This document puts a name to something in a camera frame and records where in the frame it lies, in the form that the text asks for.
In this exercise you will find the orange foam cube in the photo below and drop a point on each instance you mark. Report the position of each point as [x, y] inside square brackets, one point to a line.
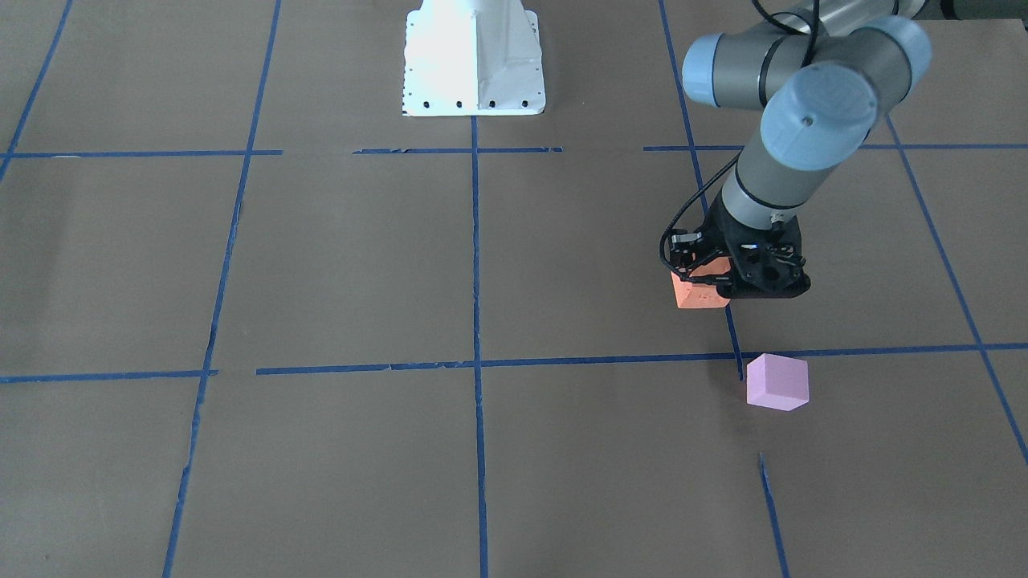
[690, 296]

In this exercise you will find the pink foam cube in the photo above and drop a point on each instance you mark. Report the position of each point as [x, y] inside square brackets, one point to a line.
[777, 382]

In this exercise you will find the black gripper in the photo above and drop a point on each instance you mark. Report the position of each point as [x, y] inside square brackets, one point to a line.
[720, 234]

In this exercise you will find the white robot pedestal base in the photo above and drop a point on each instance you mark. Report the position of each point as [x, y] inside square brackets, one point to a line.
[466, 58]

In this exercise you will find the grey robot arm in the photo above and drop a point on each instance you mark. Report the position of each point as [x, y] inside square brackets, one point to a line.
[823, 75]

